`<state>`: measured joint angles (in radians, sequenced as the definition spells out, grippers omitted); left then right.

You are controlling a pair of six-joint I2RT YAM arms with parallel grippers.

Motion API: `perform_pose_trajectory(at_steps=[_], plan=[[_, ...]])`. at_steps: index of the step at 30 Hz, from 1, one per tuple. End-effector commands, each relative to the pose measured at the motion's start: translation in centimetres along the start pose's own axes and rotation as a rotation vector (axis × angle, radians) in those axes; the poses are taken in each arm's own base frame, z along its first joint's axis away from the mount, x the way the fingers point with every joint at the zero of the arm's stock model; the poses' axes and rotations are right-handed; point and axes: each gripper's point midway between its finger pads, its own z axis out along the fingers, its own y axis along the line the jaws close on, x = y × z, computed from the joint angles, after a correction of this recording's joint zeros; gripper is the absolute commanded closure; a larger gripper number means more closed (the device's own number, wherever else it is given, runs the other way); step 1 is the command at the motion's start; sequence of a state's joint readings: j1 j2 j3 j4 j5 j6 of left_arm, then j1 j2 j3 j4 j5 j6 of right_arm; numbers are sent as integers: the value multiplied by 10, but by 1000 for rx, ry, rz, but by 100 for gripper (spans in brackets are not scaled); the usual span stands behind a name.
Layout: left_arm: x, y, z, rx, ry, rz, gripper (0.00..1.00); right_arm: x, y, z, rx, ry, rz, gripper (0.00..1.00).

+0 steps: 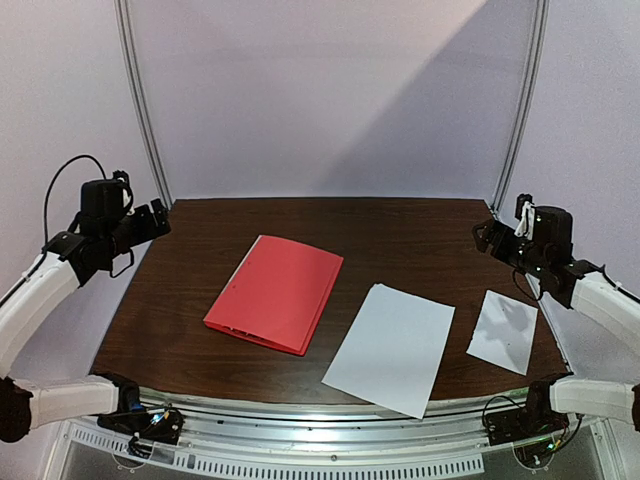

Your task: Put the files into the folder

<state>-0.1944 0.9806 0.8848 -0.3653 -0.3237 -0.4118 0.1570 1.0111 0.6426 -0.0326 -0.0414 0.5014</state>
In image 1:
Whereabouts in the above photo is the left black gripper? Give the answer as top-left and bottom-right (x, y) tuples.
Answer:
(104, 197), (171, 258)

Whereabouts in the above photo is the red file folder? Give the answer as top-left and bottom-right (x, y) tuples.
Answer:
(203, 235), (343, 356)

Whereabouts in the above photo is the large white paper sheet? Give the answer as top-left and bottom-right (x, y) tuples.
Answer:
(322, 284), (455, 419)

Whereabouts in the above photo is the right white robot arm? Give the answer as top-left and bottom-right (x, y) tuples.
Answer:
(472, 208), (639, 436)

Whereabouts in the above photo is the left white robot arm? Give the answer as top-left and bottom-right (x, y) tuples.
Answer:
(1, 199), (184, 445)

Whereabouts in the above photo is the small white paper sheet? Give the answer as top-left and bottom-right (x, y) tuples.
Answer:
(466, 290), (538, 376)

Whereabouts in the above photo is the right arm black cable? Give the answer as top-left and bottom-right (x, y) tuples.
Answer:
(512, 268), (542, 302)

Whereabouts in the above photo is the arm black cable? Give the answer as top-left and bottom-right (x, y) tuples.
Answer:
(43, 154), (107, 244)
(512, 268), (542, 302)

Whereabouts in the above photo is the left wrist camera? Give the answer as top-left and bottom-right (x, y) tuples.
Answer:
(80, 170), (134, 220)

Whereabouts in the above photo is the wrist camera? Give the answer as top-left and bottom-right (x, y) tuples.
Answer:
(80, 170), (134, 220)
(515, 194), (573, 251)

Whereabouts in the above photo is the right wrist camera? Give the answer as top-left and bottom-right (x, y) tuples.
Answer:
(515, 194), (573, 251)

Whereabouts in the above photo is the right aluminium corner post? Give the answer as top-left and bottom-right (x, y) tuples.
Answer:
(489, 0), (550, 216)

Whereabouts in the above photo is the aluminium corner post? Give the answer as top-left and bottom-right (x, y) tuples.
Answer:
(489, 0), (550, 216)
(114, 0), (174, 208)

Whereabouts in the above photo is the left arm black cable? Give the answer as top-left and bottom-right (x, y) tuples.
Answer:
(43, 154), (107, 244)

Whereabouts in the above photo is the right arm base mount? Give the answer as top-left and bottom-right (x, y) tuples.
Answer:
(481, 395), (584, 471)

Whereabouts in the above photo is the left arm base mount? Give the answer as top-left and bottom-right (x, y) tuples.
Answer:
(97, 406), (185, 460)

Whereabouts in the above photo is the left aluminium corner post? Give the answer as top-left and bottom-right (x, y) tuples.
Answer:
(114, 0), (174, 208)

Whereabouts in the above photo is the aluminium front rail frame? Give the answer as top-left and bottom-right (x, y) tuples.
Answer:
(45, 389), (627, 479)

